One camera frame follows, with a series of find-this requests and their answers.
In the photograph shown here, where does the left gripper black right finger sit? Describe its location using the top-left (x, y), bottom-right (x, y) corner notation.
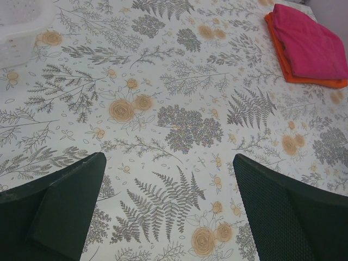
top-left (233, 153), bottom-right (347, 260)

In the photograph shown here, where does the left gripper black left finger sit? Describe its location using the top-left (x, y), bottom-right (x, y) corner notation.
top-left (1, 152), bottom-right (107, 260)

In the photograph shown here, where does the magenta t shirt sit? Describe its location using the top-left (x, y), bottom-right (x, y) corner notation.
top-left (272, 4), bottom-right (347, 80)

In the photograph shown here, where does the white plastic basket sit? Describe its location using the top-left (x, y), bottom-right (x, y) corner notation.
top-left (1, 0), bottom-right (55, 68)

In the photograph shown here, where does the folded orange t shirt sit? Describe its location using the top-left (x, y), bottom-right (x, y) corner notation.
top-left (264, 12), bottom-right (347, 89)

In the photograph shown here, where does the floral table mat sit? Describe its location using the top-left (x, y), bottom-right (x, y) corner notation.
top-left (1, 1), bottom-right (347, 260)

